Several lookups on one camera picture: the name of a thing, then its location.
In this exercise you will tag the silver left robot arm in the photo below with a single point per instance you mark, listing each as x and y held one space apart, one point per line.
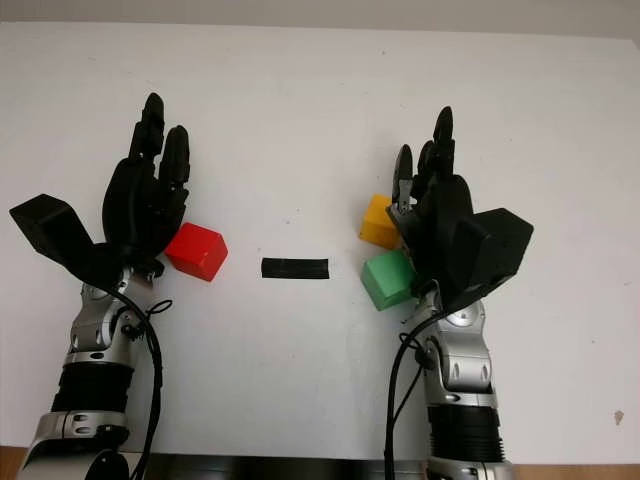
95 330

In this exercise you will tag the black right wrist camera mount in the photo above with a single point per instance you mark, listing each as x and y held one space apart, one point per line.
495 250

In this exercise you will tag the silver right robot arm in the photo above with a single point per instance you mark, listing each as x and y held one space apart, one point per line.
465 360

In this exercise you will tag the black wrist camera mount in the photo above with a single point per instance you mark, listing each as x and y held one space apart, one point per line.
495 250
55 225

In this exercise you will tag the yellow wooden cube block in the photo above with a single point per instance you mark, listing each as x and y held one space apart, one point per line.
377 220

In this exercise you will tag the black tape strip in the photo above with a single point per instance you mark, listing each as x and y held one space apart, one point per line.
295 268

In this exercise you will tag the red wooden cube block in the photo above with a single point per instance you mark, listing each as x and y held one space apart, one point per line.
192 250

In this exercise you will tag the dark robot torso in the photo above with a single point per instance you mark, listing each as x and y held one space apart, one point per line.
280 467

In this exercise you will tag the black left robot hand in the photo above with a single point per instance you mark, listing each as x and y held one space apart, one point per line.
135 210

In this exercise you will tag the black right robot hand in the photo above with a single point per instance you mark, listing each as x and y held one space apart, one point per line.
440 200

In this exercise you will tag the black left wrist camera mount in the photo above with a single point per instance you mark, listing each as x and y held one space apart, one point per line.
55 225

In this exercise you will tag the green wooden cube block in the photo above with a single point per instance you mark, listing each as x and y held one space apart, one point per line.
387 277

